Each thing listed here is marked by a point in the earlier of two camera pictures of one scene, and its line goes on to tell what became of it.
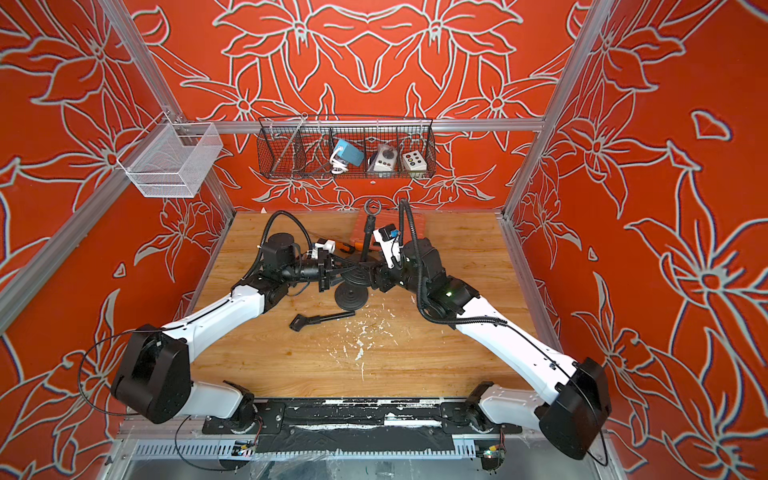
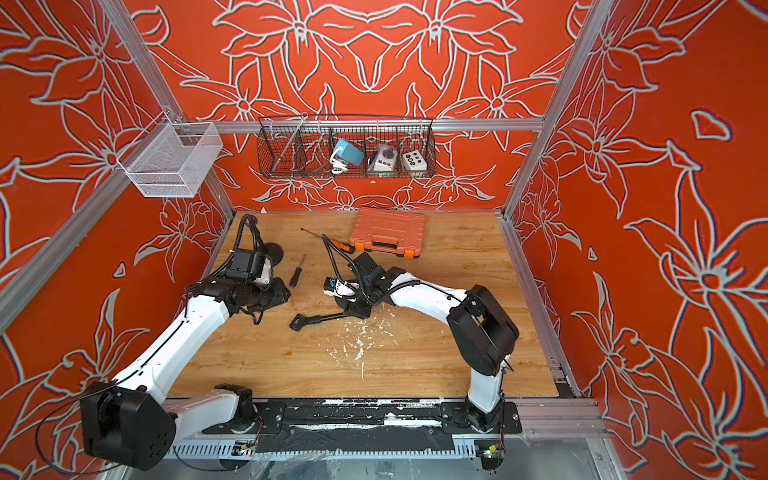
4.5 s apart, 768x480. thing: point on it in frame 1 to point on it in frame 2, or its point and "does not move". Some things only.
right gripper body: x=389 y=280 to x=360 y=307
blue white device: x=343 y=153 does not move
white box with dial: x=384 y=161 does not move
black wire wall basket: x=297 y=147 does not move
